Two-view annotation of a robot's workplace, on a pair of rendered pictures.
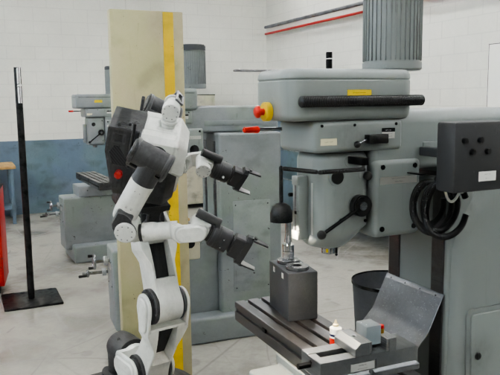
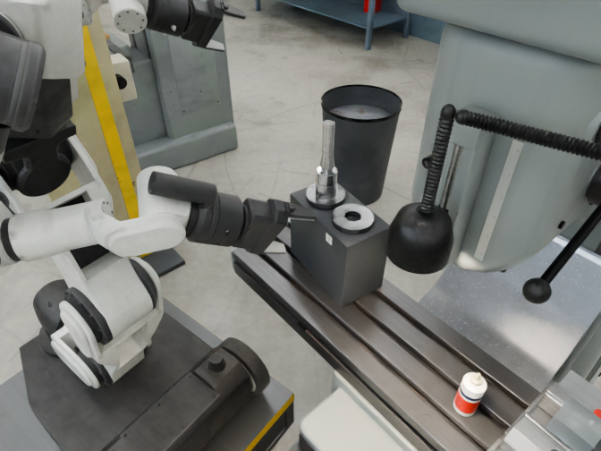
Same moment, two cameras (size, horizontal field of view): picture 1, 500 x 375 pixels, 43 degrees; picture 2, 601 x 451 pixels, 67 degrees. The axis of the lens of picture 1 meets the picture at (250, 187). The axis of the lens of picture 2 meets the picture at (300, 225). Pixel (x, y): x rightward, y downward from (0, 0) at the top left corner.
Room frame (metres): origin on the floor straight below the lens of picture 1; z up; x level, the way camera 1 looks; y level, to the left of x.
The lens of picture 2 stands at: (1.67, 0.13, 1.77)
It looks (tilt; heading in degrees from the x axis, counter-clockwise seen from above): 40 degrees down; 344
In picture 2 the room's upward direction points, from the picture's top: straight up
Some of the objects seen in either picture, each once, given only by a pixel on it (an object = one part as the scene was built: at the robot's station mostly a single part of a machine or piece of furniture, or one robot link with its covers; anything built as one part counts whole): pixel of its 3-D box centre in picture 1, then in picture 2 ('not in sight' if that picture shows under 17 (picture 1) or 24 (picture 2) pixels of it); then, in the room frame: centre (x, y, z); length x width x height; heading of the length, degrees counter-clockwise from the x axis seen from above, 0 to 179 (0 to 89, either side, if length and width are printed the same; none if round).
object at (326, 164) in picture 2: (288, 230); (327, 147); (2.45, -0.15, 1.28); 0.03 x 0.03 x 0.11
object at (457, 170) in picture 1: (472, 155); not in sight; (1.91, -0.68, 1.62); 0.20 x 0.09 x 0.21; 115
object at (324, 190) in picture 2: (288, 252); (325, 183); (2.45, -0.15, 1.19); 0.05 x 0.05 x 0.05
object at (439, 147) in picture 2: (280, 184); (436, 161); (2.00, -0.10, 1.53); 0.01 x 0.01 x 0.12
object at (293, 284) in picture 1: (292, 286); (336, 238); (2.41, -0.16, 1.06); 0.22 x 0.12 x 0.20; 17
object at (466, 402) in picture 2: (335, 335); (470, 390); (2.00, -0.28, 1.02); 0.04 x 0.04 x 0.11
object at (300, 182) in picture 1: (300, 207); (453, 195); (2.04, -0.16, 1.45); 0.04 x 0.04 x 0.21; 25
